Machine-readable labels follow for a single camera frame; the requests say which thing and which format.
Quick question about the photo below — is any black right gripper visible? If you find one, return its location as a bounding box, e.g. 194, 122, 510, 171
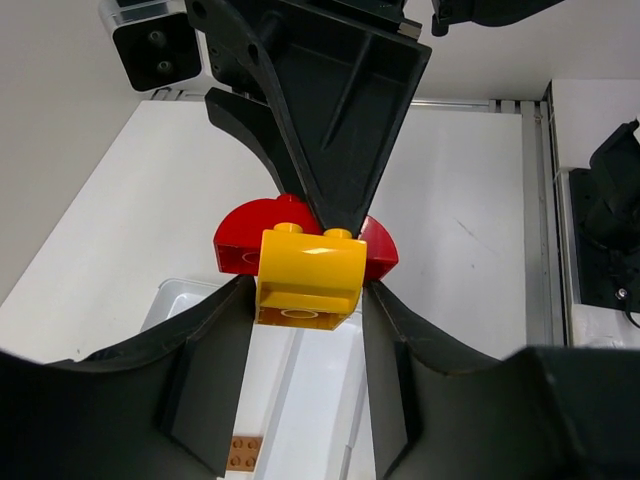
186, 0, 557, 234

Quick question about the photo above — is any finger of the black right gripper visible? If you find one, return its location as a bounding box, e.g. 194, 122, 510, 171
205, 88, 305, 195

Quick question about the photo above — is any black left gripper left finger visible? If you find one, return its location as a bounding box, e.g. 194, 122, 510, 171
1, 275, 256, 479

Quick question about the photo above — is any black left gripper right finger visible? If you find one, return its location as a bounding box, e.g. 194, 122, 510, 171
362, 281, 639, 479

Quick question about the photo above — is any brown lego plate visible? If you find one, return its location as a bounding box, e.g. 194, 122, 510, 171
227, 435, 263, 473

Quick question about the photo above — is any red rounded lego brick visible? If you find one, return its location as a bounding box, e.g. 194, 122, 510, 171
213, 194, 399, 282

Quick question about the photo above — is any yellow lego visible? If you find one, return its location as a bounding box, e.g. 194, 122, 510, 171
255, 228, 367, 331

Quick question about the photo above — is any white divided sorting tray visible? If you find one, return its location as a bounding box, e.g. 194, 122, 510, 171
139, 277, 371, 480

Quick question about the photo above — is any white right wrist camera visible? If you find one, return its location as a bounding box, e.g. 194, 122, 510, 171
98, 0, 203, 93

